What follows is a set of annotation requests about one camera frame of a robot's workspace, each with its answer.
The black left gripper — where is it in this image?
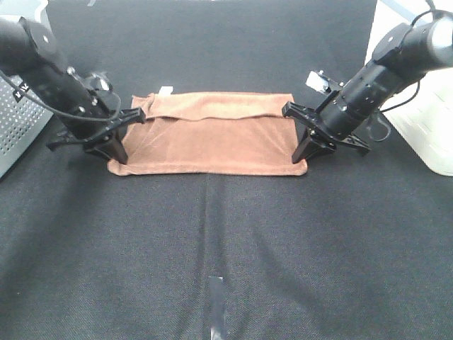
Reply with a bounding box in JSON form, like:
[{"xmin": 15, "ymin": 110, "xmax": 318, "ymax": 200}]
[{"xmin": 45, "ymin": 79, "xmax": 146, "ymax": 164}]

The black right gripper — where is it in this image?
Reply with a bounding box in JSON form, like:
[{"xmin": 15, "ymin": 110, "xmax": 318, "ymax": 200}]
[{"xmin": 282, "ymin": 91, "xmax": 371, "ymax": 164}]

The brown towel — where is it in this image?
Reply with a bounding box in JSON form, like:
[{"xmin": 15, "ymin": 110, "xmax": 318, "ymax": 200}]
[{"xmin": 107, "ymin": 91, "xmax": 308, "ymax": 176}]

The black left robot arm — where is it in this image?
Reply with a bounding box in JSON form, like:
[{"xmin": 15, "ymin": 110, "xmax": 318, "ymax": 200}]
[{"xmin": 1, "ymin": 17, "xmax": 146, "ymax": 164}]

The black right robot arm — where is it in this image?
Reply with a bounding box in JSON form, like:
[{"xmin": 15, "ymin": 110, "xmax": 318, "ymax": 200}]
[{"xmin": 108, "ymin": 11, "xmax": 452, "ymax": 176}]

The grey perforated laundry basket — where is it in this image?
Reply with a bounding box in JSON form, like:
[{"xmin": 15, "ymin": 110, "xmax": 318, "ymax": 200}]
[{"xmin": 0, "ymin": 0, "xmax": 54, "ymax": 180}]

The black table cloth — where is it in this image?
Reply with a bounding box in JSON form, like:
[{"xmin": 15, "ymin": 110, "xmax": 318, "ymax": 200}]
[{"xmin": 1, "ymin": 1, "xmax": 452, "ymax": 339}]

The white storage bin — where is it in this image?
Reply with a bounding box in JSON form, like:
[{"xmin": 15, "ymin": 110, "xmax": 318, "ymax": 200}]
[{"xmin": 365, "ymin": 1, "xmax": 452, "ymax": 176}]

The grey tape strip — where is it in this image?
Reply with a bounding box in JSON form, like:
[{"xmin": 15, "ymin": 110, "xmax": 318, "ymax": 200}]
[{"xmin": 208, "ymin": 276, "xmax": 227, "ymax": 340}]

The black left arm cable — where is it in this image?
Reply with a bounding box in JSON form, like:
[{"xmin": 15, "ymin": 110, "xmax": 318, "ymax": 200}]
[{"xmin": 0, "ymin": 69, "xmax": 121, "ymax": 147}]

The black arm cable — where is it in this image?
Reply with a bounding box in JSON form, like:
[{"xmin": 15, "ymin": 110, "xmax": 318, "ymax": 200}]
[
  {"xmin": 366, "ymin": 0, "xmax": 442, "ymax": 142},
  {"xmin": 0, "ymin": 69, "xmax": 121, "ymax": 147}
]

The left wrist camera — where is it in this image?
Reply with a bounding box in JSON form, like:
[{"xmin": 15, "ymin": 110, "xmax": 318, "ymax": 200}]
[{"xmin": 81, "ymin": 72, "xmax": 113, "ymax": 98}]

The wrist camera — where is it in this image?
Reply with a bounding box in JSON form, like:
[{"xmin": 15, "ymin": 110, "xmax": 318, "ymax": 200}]
[
  {"xmin": 305, "ymin": 70, "xmax": 345, "ymax": 96},
  {"xmin": 81, "ymin": 72, "xmax": 113, "ymax": 98}
]

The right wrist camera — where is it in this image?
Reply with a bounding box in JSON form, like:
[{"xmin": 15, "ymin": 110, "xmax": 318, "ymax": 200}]
[{"xmin": 305, "ymin": 70, "xmax": 345, "ymax": 96}]

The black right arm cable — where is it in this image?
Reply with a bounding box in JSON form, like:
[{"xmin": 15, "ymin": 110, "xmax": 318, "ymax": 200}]
[{"xmin": 366, "ymin": 0, "xmax": 442, "ymax": 142}]

